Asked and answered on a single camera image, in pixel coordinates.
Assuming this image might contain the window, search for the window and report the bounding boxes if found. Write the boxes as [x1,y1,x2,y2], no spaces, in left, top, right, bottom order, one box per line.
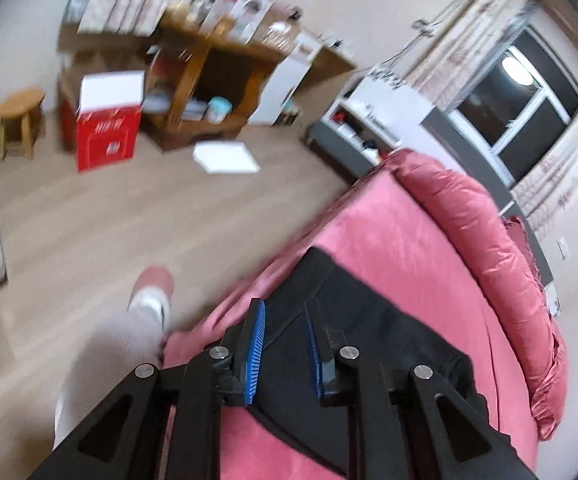
[455,29,578,183]

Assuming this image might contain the floral curtain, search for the floral curtain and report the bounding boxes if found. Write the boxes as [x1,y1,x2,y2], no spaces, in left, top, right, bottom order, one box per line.
[511,91,578,262]
[403,0,536,111]

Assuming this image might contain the wall cable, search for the wall cable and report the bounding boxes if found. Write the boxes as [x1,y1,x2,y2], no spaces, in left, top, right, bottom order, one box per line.
[383,0,472,72]

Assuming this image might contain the white and red carton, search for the white and red carton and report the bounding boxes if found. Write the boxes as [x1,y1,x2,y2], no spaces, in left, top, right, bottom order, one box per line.
[199,0,282,43]

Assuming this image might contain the white nightstand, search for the white nightstand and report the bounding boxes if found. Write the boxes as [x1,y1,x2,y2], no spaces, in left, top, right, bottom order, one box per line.
[308,76,434,182]

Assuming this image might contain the wooden wardrobe with white door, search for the wooden wardrobe with white door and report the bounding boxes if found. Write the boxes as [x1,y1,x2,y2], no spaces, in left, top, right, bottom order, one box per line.
[256,32,357,127]

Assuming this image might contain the pink duvet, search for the pink duvet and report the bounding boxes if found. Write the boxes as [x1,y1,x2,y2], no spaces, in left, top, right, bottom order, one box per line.
[379,149,570,442]

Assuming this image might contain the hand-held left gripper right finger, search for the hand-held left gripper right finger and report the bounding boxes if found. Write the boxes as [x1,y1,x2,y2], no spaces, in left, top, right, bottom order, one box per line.
[305,298,540,480]

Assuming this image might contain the pink bed sheet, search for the pink bed sheet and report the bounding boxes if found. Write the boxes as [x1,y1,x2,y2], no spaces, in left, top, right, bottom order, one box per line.
[161,167,540,480]

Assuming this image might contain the wooden desk shelf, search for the wooden desk shelf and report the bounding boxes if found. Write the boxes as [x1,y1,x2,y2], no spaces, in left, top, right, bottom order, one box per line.
[142,10,295,151]

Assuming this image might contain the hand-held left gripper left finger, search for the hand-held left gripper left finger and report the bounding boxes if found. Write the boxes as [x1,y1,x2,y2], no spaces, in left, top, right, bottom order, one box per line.
[29,299,267,480]

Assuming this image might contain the white flat box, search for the white flat box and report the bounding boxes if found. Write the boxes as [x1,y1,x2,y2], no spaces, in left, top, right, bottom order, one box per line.
[192,141,261,175]

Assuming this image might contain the teal tub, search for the teal tub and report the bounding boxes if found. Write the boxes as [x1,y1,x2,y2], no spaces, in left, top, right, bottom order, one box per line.
[206,97,233,123]

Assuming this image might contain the black pants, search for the black pants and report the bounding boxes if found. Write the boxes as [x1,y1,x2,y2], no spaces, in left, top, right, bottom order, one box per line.
[249,246,514,480]

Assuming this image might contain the red cardboard box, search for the red cardboard box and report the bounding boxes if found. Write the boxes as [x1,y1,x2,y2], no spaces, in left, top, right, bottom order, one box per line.
[59,72,146,173]

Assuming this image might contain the wooden stool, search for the wooden stool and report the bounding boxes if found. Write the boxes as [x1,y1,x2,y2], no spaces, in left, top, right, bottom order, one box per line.
[0,88,46,160]

